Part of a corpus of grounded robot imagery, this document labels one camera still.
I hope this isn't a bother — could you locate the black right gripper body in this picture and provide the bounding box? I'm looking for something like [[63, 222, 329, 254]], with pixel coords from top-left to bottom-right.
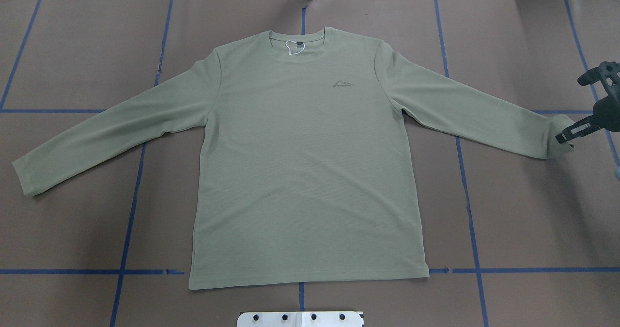
[[577, 62, 620, 133]]

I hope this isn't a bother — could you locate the olive green long-sleeve shirt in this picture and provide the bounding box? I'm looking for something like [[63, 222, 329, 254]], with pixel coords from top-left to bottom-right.
[[13, 27, 574, 290]]

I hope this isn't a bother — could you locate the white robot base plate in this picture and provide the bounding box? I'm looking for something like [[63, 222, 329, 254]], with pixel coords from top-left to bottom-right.
[[236, 310, 365, 327]]

